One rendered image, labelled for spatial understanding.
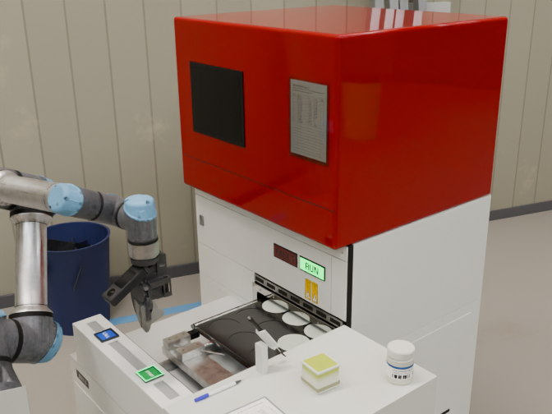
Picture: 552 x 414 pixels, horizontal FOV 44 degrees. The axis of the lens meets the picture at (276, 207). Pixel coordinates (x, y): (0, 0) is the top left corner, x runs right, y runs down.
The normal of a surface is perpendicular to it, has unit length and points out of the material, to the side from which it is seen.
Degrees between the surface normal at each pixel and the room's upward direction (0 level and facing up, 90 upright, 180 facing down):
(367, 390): 0
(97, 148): 90
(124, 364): 0
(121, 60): 90
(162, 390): 0
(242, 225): 90
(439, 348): 90
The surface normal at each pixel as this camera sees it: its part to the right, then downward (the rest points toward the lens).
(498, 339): -0.01, -0.94
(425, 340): 0.63, 0.26
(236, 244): -0.78, 0.22
